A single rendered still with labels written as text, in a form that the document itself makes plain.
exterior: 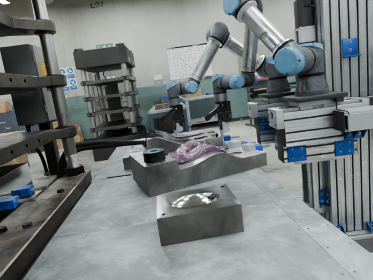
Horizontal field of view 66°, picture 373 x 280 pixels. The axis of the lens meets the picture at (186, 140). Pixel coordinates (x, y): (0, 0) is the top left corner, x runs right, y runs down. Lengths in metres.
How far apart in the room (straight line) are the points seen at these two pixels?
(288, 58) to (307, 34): 0.43
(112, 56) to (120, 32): 2.80
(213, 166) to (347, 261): 0.58
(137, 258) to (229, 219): 0.22
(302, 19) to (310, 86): 0.44
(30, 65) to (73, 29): 6.81
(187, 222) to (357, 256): 0.34
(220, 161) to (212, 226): 0.43
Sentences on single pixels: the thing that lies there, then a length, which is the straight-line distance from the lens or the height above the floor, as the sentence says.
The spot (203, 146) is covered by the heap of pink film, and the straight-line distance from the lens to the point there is 1.13.
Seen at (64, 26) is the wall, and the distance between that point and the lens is 8.56.
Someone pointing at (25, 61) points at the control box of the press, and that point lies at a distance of 1.70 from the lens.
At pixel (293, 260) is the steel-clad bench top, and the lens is 0.63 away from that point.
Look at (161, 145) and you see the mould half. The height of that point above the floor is 0.89.
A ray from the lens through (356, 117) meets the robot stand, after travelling 1.39.
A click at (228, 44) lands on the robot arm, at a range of 1.96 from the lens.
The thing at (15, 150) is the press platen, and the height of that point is 1.02.
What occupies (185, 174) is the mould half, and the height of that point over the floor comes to 0.85.
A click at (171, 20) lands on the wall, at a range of 8.16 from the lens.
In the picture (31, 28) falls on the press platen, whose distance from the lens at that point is 1.51.
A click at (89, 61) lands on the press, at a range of 5.52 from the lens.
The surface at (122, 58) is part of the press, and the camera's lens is 5.41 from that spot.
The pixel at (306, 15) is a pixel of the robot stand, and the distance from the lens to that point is 1.74.
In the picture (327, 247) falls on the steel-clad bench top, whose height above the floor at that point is 0.80.
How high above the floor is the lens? 1.16
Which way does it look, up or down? 11 degrees down
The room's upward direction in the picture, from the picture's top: 8 degrees counter-clockwise
